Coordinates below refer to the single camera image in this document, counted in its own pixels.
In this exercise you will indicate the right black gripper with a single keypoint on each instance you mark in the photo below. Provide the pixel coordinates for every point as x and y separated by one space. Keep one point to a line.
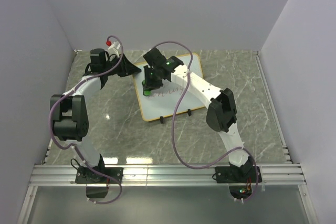
149 84

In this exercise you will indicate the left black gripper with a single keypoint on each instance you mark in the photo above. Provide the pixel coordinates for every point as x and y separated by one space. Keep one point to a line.
127 68

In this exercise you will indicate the green whiteboard eraser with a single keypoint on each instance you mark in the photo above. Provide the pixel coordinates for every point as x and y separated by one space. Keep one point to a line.
146 87

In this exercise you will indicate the yellow-framed whiteboard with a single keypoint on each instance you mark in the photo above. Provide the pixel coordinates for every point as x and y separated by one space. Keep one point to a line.
162 102

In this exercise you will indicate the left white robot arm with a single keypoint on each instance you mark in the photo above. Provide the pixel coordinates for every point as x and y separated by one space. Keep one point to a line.
68 118

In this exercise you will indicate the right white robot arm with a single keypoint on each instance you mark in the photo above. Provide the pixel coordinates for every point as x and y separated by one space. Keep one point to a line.
221 107

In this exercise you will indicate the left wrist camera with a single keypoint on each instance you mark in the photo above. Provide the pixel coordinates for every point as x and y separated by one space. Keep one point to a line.
113 47

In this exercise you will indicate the right side aluminium rail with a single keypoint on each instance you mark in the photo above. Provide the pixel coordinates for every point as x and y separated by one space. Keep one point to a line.
273 110

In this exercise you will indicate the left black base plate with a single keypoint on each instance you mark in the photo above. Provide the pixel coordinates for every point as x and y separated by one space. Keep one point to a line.
115 174

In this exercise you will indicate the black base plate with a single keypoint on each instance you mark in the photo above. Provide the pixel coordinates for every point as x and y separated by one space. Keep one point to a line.
115 174
225 175

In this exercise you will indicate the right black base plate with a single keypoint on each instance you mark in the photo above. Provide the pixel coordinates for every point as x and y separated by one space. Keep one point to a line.
225 175

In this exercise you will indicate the aluminium mounting rail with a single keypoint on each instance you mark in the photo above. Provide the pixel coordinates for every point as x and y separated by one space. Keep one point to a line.
165 175

